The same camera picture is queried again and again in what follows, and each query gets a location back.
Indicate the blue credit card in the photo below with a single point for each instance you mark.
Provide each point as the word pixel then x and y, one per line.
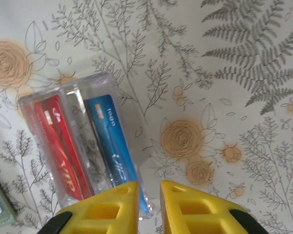
pixel 112 136

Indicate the green card holder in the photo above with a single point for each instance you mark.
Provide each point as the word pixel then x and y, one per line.
pixel 0 202

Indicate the floral tablecloth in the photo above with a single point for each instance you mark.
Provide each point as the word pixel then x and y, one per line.
pixel 210 73

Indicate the red credit card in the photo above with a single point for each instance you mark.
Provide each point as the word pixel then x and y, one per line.
pixel 56 141

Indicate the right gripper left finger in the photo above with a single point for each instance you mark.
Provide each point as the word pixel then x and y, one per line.
pixel 100 214

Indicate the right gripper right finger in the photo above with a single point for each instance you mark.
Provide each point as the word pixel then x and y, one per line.
pixel 197 214

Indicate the clear acrylic card box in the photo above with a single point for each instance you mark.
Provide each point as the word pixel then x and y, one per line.
pixel 73 97

